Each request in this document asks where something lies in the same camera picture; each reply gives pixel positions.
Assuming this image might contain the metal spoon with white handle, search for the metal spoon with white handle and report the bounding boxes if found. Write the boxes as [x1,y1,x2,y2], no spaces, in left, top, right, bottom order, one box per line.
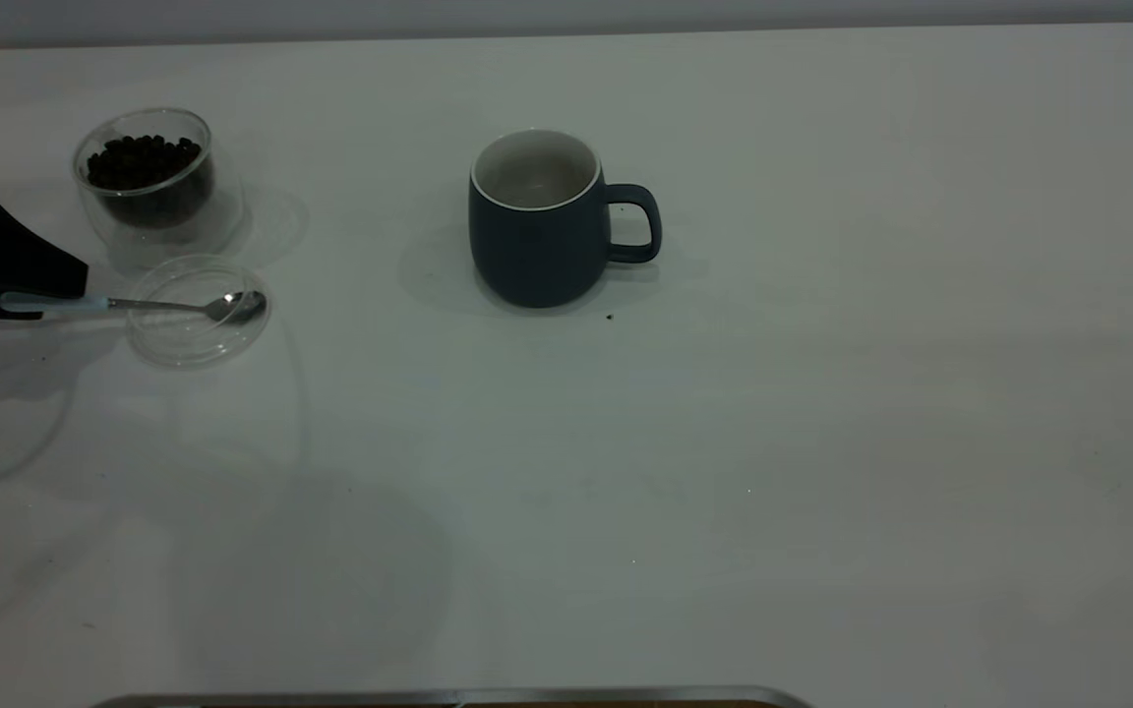
[0,289,268,326]

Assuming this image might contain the dark grey ceramic mug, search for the dark grey ceramic mug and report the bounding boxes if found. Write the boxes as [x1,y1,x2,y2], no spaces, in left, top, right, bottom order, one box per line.
[468,129,664,311]

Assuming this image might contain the coffee beans in glass jar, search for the coffee beans in glass jar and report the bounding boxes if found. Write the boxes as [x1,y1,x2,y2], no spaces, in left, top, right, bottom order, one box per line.
[86,134,214,230]

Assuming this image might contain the clear round glass lid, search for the clear round glass lid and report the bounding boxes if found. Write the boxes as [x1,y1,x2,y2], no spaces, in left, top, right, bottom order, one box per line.
[125,253,273,371]

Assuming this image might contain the clear double-wall glass jar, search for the clear double-wall glass jar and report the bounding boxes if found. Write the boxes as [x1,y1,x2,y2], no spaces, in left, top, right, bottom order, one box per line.
[71,107,246,272]

